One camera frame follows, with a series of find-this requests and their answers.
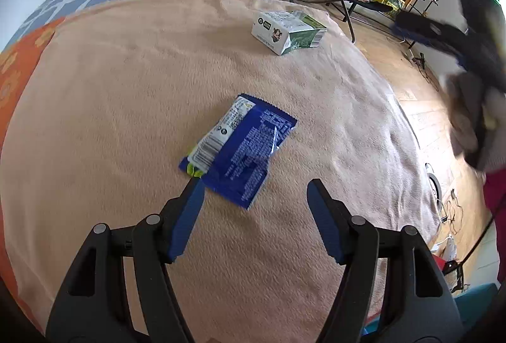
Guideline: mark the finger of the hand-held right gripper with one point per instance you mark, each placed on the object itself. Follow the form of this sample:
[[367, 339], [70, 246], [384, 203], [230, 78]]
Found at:
[[431, 32]]

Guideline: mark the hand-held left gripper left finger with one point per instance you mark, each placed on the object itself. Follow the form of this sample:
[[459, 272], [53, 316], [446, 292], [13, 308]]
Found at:
[[185, 224]]

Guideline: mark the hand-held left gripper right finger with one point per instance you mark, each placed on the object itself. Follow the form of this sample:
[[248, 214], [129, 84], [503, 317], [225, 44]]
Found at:
[[326, 224]]

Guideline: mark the blue snack wrapper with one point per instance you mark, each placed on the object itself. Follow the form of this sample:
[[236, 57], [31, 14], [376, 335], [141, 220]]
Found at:
[[245, 153]]

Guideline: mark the person's right hand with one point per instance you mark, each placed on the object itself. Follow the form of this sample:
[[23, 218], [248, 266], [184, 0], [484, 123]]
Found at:
[[466, 113]]

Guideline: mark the beige fleece blanket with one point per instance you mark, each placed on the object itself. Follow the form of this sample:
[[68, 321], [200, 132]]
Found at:
[[118, 109]]

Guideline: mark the white green milk carton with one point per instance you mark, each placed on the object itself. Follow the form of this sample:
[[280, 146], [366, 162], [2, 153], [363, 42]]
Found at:
[[276, 30]]

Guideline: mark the teal plastic object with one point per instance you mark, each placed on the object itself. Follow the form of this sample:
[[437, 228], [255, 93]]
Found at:
[[476, 303]]

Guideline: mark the orange floral bed sheet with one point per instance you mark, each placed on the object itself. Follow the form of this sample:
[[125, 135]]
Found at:
[[16, 62]]

